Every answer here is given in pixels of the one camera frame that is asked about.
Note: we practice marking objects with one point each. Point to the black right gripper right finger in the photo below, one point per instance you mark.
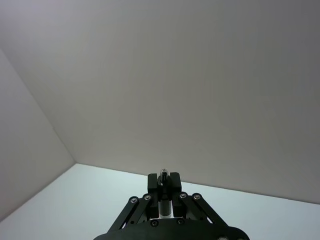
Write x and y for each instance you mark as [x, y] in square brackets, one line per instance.
[176, 187]

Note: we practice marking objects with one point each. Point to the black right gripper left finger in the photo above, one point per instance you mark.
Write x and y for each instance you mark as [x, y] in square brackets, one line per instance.
[153, 190]

